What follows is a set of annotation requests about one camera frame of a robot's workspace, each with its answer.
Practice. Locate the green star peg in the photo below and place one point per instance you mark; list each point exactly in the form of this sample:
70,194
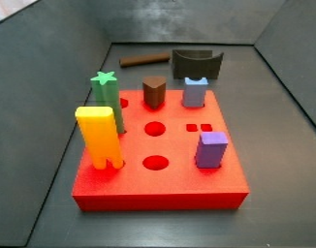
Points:
105,91

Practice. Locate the light blue notched peg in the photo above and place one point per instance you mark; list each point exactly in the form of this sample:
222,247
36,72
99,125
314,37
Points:
194,92

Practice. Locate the yellow arch peg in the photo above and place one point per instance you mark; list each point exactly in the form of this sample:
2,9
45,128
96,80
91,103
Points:
97,128

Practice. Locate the brown oval cylinder peg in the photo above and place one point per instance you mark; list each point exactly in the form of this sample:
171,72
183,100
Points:
143,59

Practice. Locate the black curved fixture stand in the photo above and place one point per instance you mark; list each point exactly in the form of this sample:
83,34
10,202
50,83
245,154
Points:
195,64

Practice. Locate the red foam peg board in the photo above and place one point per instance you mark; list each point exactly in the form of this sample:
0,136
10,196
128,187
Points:
159,178

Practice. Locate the brown rounded triangle peg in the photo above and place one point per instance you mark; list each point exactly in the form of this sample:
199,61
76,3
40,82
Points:
153,91

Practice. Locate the purple rectangular peg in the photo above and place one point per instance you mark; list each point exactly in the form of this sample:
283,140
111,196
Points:
210,148

